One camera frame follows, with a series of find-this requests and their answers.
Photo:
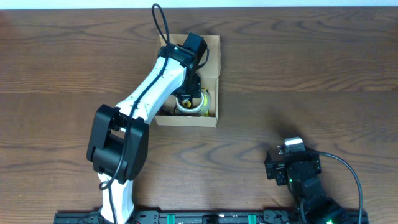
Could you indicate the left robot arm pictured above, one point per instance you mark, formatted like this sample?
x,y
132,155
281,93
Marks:
x,y
119,136

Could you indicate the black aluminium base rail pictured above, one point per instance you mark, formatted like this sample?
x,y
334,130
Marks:
x,y
155,217

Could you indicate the yellow black correction tape dispenser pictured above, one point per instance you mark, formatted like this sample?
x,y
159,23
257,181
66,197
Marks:
x,y
186,103

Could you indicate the white masking tape roll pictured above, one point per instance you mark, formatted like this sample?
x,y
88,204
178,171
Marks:
x,y
196,109

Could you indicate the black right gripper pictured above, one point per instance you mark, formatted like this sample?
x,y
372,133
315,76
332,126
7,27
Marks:
x,y
278,167

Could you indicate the black pen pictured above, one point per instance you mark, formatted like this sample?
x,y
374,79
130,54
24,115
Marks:
x,y
166,112

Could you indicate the clear packing tape roll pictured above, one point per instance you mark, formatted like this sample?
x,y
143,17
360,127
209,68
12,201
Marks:
x,y
207,102

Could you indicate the brown cardboard box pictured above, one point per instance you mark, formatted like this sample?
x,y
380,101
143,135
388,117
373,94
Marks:
x,y
209,75

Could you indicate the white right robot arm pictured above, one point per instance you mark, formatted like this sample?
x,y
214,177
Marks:
x,y
312,205

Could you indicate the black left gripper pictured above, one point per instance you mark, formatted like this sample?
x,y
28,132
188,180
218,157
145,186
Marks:
x,y
196,87

